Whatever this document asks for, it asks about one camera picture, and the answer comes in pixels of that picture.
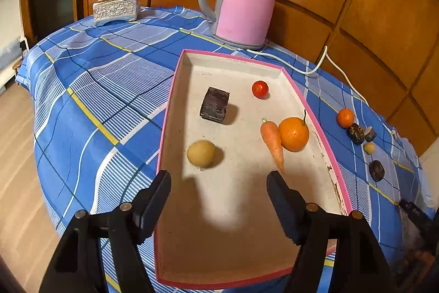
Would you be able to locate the white power cable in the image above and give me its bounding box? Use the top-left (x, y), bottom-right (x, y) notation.
top-left (245, 46), bottom-right (398, 139)

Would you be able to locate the small tangerine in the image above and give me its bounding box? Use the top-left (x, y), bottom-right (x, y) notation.
top-left (336, 108), bottom-right (355, 129)

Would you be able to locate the bench with plaid cushion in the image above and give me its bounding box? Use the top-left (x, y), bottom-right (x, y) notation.
top-left (0, 35), bottom-right (30, 94)

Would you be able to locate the carrot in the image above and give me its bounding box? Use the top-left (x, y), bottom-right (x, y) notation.
top-left (260, 119), bottom-right (285, 172)

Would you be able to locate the pink shallow tray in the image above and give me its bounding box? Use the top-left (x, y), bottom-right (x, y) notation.
top-left (153, 49), bottom-right (353, 290)

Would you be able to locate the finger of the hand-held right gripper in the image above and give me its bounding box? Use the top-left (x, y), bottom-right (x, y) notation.
top-left (399, 199), bottom-right (436, 232)

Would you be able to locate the red cherry tomato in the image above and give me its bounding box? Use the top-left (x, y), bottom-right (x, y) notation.
top-left (252, 80), bottom-right (269, 99)

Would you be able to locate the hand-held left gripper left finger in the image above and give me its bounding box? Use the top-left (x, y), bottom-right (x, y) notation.
top-left (38, 169), bottom-right (172, 293)

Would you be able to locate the orange with stem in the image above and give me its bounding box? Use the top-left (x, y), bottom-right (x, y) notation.
top-left (278, 109), bottom-right (310, 153)

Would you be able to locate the dark maroon round mangosteen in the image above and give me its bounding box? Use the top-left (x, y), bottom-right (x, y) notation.
top-left (369, 160), bottom-right (385, 182)

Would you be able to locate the large yellow potato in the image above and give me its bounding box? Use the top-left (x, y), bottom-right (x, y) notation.
top-left (187, 140), bottom-right (216, 167)

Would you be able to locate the silver embossed tissue box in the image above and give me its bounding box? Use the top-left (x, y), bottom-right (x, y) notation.
top-left (92, 0), bottom-right (141, 27)

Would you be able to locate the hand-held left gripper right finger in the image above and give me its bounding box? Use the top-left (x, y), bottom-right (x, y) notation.
top-left (266, 170), bottom-right (393, 293)

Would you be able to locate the blue plaid tablecloth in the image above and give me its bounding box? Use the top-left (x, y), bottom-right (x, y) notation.
top-left (15, 5), bottom-right (436, 293)

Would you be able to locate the dark brown block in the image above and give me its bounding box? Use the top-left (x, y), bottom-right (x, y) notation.
top-left (199, 87), bottom-right (230, 125)

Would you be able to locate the pink electric kettle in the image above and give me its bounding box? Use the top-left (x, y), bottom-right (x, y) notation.
top-left (198, 0), bottom-right (282, 51)

